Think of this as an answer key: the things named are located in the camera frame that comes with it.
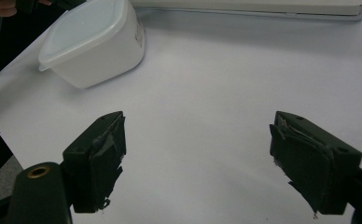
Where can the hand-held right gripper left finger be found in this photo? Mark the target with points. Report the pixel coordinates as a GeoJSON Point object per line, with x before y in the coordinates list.
{"type": "Point", "coordinates": [98, 165]}

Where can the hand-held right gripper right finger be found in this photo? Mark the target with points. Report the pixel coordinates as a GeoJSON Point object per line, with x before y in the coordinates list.
{"type": "Point", "coordinates": [313, 161]}

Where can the white lidded plastic container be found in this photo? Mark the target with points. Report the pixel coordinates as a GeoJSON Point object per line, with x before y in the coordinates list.
{"type": "Point", "coordinates": [95, 46]}

